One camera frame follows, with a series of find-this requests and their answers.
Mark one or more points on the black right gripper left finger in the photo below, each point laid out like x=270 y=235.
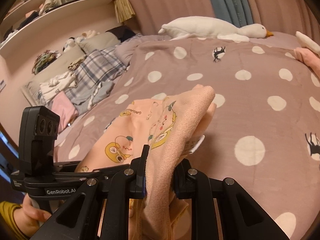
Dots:
x=125 y=185

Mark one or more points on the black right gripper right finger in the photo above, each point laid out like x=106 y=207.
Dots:
x=189 y=183

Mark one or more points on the orange cartoon print garment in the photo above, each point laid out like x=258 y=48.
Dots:
x=172 y=128

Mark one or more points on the yellow sleeve forearm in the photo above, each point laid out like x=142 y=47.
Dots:
x=9 y=228

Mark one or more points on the white crumpled clothes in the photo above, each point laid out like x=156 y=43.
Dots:
x=55 y=85

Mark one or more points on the person's left hand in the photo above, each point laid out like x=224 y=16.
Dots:
x=28 y=218

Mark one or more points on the pink folded cloth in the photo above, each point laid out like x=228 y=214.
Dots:
x=62 y=106

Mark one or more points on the green patterned cloth bundle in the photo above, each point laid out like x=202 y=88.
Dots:
x=44 y=60

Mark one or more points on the plaid blue white cloth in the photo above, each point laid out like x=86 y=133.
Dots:
x=99 y=66

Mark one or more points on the black white plush toy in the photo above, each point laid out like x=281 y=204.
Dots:
x=69 y=44

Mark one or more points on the grey pillow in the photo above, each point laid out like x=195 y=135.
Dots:
x=99 y=42

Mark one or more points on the white goose plush toy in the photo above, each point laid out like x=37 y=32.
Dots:
x=208 y=27

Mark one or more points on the pink folded towel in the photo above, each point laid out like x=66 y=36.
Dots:
x=309 y=58

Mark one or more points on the white folded towel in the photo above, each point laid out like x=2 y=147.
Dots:
x=307 y=42

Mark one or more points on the blue grey curtain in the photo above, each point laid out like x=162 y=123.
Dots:
x=236 y=12

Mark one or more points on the white wall shelf unit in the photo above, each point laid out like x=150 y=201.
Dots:
x=27 y=17

